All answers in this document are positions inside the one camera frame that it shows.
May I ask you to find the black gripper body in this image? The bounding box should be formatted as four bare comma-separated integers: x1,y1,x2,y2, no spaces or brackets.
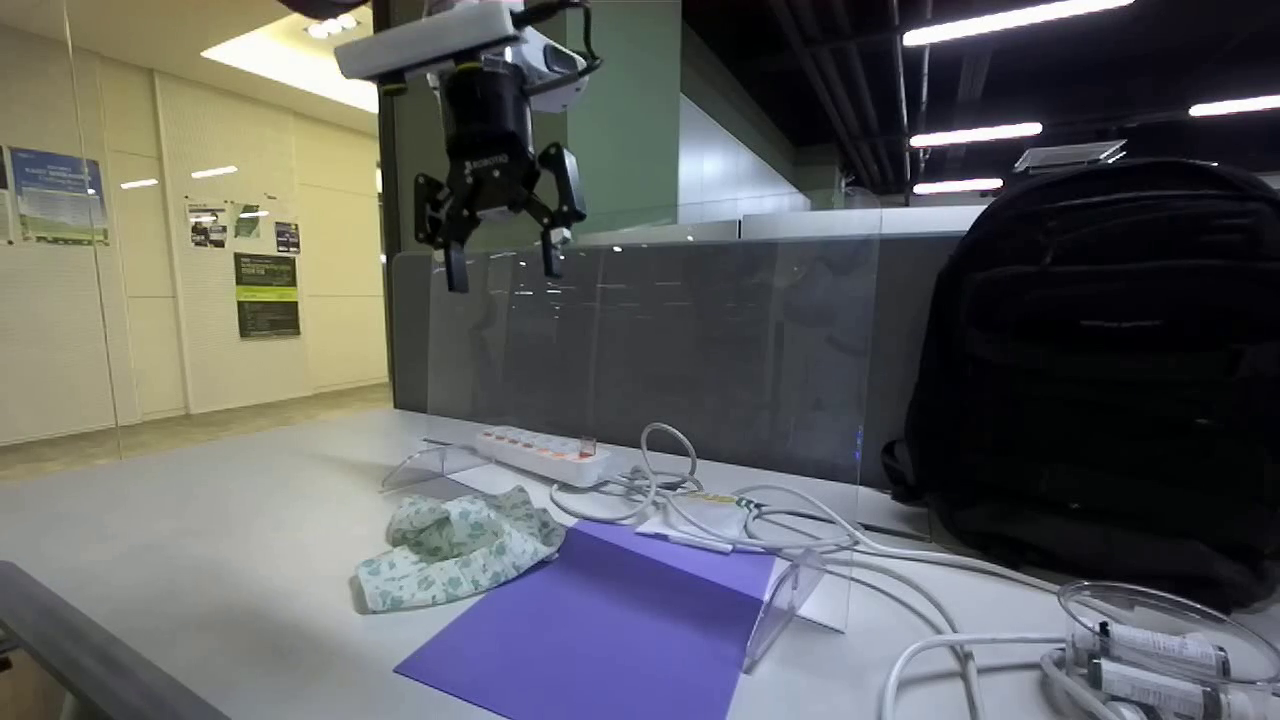
436,60,535,193

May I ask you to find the green patterned white towel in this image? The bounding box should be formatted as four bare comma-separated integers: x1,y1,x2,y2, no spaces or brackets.
348,483,574,618

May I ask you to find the green square column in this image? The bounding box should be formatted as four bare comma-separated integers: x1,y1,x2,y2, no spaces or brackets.
375,0,690,258

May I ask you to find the bright ceiling light panel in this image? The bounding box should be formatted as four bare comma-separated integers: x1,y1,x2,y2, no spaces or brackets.
195,10,383,122

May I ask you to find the white power strip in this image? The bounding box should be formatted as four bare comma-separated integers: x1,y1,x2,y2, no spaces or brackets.
426,420,617,491

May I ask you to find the grey desk partition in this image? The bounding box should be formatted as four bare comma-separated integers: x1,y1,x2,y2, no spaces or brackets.
383,203,991,491

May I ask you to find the fluorescent ceiling light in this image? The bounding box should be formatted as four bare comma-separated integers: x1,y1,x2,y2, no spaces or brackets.
909,176,1009,201
1184,94,1280,125
900,0,1142,54
909,122,1050,151

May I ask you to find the purple paper sheet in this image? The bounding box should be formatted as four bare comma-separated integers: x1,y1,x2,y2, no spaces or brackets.
392,520,783,720

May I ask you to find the white plug adapter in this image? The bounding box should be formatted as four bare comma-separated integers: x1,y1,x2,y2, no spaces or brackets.
1063,618,1235,681
1036,647,1280,720

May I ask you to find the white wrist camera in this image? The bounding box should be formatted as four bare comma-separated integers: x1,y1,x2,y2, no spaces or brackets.
514,23,599,106

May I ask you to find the dark green wall poster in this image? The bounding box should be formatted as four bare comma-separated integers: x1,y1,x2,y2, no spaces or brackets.
231,249,305,346

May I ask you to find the white power strip cable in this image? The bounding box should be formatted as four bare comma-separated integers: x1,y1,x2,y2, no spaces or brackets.
545,420,713,532

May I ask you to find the blue wall poster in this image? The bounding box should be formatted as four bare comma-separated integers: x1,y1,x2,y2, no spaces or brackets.
5,144,114,249

